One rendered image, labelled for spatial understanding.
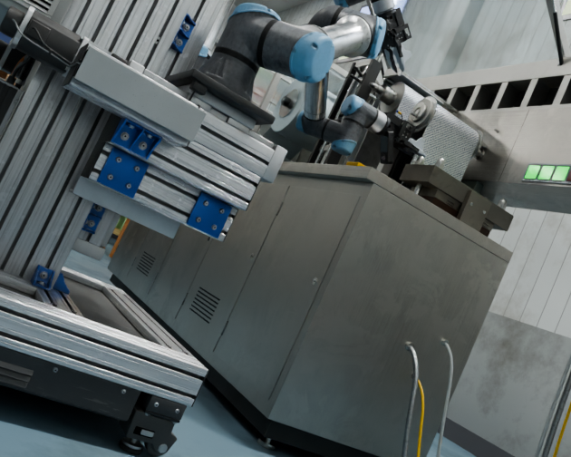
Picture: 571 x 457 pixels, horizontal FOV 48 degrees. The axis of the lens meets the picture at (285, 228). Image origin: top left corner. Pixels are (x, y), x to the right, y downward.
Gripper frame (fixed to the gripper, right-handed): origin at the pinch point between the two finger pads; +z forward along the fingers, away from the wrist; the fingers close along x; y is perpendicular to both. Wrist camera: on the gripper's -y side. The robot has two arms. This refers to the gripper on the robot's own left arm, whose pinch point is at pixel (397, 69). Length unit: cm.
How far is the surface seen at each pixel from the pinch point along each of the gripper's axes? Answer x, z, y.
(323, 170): -3.7, 20.3, -43.1
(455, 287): -31, 69, -26
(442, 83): 45, 21, 53
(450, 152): -5.5, 35.1, 7.8
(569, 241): 96, 161, 157
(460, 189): -25.2, 41.7, -7.8
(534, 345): 89, 207, 101
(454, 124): -5.4, 26.2, 13.0
